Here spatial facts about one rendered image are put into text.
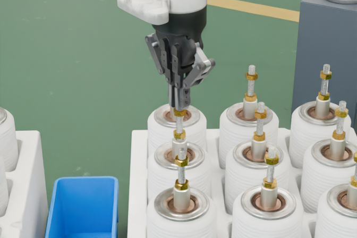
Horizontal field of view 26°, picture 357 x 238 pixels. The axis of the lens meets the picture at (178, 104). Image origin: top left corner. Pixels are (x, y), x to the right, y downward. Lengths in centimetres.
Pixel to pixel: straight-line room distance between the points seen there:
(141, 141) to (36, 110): 52
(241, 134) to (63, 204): 35
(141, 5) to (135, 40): 113
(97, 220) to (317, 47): 58
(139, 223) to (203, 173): 12
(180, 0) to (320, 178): 35
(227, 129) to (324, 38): 43
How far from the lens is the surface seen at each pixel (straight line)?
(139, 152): 130
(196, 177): 113
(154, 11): 97
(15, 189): 123
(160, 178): 113
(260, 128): 113
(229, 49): 206
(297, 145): 128
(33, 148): 133
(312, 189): 118
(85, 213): 139
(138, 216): 116
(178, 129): 113
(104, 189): 136
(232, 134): 124
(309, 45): 162
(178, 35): 102
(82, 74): 194
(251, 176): 113
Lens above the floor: 89
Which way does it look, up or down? 30 degrees down
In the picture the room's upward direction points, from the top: straight up
